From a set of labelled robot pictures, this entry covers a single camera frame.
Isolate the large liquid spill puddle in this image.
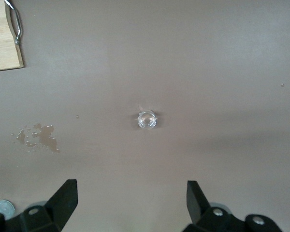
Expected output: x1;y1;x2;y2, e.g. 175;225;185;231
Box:
11;122;60;153

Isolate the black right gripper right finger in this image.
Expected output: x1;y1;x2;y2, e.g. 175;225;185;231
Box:
181;180;282;232

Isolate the wooden cutting board with handle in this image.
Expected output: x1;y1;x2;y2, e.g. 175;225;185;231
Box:
0;0;25;73

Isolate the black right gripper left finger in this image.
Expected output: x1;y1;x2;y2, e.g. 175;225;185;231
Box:
4;179;78;232

